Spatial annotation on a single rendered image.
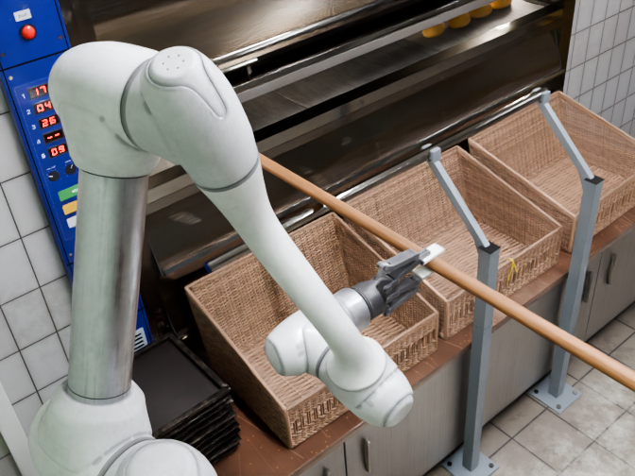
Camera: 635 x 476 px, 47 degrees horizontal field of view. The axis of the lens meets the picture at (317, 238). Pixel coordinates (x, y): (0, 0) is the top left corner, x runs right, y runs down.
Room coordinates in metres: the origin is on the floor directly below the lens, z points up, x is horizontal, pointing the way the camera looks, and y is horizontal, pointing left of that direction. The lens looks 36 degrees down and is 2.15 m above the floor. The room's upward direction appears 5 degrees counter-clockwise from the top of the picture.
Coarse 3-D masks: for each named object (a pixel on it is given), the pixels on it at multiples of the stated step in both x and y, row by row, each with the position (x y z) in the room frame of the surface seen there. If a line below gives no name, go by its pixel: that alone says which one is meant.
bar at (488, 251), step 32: (544, 96) 1.98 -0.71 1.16; (480, 128) 1.82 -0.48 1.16; (416, 160) 1.66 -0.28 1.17; (576, 160) 1.87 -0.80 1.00; (352, 192) 1.53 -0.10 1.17; (448, 192) 1.65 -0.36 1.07; (288, 224) 1.41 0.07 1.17; (224, 256) 1.31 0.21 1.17; (480, 256) 1.54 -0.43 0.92; (576, 256) 1.82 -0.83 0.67; (576, 288) 1.80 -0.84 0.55; (480, 320) 1.52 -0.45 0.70; (480, 352) 1.52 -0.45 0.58; (480, 384) 1.52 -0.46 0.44; (544, 384) 1.87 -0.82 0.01; (480, 416) 1.53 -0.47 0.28
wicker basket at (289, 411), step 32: (320, 224) 1.88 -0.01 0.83; (320, 256) 1.84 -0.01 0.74; (352, 256) 1.84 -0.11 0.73; (192, 288) 1.61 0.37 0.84; (224, 288) 1.66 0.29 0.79; (256, 288) 1.70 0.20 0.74; (224, 320) 1.62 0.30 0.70; (256, 320) 1.66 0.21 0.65; (384, 320) 1.68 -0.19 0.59; (416, 320) 1.61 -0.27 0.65; (224, 352) 1.46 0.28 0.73; (256, 352) 1.58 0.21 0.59; (416, 352) 1.49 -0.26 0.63; (256, 384) 1.34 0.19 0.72; (288, 384) 1.44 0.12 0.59; (320, 384) 1.43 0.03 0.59; (288, 416) 1.23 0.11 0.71; (320, 416) 1.28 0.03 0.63
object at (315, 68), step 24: (432, 0) 2.25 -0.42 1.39; (480, 0) 2.15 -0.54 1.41; (360, 24) 2.11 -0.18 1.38; (384, 24) 2.06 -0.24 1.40; (432, 24) 2.02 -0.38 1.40; (312, 48) 1.93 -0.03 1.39; (360, 48) 1.86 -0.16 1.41; (240, 72) 1.82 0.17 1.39; (264, 72) 1.78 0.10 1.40; (312, 72) 1.75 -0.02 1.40; (240, 96) 1.62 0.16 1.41
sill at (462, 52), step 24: (528, 24) 2.54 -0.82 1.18; (456, 48) 2.36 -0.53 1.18; (480, 48) 2.38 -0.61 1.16; (408, 72) 2.20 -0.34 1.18; (432, 72) 2.24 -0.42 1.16; (336, 96) 2.06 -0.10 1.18; (360, 96) 2.05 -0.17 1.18; (384, 96) 2.11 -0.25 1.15; (288, 120) 1.93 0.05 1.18; (312, 120) 1.93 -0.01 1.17; (264, 144) 1.83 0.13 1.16; (168, 168) 1.71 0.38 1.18; (168, 192) 1.64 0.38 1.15
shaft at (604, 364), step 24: (264, 168) 1.65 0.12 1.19; (312, 192) 1.49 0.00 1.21; (360, 216) 1.36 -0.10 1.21; (384, 240) 1.29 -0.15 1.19; (408, 240) 1.26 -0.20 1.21; (432, 264) 1.17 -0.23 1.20; (480, 288) 1.08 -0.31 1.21; (504, 312) 1.02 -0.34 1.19; (528, 312) 1.00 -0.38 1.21; (552, 336) 0.94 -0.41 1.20; (600, 360) 0.87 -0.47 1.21; (624, 384) 0.82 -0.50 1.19
